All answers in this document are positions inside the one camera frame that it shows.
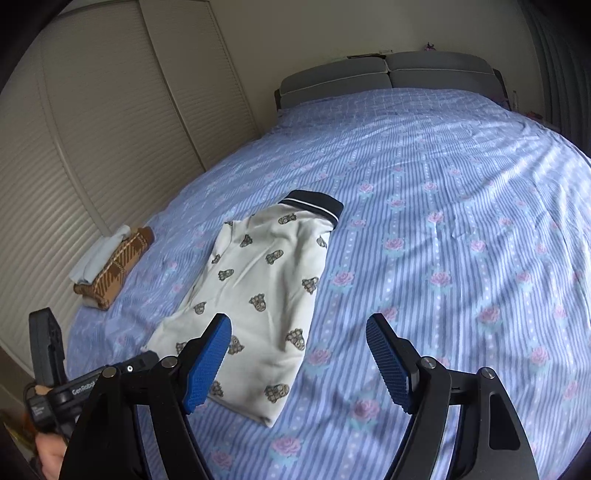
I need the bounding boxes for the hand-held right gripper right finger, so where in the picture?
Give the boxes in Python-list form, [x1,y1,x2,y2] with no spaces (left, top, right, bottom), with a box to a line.
[366,312,539,480]

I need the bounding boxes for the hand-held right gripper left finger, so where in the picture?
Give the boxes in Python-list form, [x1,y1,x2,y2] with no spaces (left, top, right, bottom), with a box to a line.
[60,314,233,480]

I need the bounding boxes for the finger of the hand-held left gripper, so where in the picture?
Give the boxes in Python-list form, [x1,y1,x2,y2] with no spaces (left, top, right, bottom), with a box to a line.
[113,351,160,376]

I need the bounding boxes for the cream printed polo shirt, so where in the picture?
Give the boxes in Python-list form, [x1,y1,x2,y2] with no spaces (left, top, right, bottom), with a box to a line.
[143,189,345,430]

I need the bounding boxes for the person's left hand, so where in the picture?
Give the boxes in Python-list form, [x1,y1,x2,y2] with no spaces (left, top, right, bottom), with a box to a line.
[36,433,70,480]

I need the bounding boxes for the brown plaid folded cloth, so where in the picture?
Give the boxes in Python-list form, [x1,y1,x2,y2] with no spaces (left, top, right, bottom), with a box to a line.
[74,226,156,311]

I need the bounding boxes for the light blue folded cloth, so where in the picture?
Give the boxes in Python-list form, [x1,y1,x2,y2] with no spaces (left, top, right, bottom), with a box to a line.
[69,224,133,285]

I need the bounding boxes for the blue floral striped bed sheet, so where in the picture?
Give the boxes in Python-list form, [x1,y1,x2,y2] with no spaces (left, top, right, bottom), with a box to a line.
[67,88,591,480]

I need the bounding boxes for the beige louvered wardrobe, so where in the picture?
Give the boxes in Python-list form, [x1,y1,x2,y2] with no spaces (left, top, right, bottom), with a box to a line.
[0,0,278,384]

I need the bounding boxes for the grey padded bed headboard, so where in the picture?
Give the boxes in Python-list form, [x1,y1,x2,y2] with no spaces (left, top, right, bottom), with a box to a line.
[274,51,514,112]

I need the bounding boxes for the grey-green curtain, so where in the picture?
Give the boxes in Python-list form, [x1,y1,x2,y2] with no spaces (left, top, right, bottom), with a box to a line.
[522,0,591,158]

